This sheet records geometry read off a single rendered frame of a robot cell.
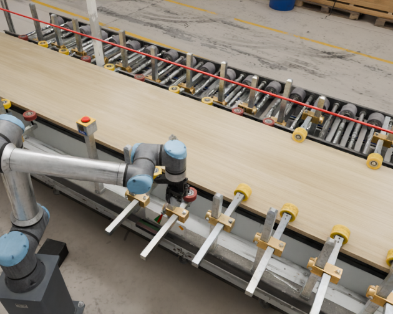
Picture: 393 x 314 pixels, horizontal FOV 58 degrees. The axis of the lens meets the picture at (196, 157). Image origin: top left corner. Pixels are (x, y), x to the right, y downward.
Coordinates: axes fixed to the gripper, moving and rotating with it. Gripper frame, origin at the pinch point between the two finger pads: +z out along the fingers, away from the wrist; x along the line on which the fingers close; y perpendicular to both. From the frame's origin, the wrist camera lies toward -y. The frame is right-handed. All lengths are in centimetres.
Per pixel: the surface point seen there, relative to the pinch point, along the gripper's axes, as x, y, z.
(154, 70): 115, -91, 9
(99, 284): -14, -51, 101
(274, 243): 7, 49, 4
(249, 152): 66, 12, 11
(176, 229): 5.4, -1.2, 26.8
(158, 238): -11.4, -0.7, 14.6
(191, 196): 16.8, 1.2, 9.9
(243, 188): 29.7, 23.9, 2.6
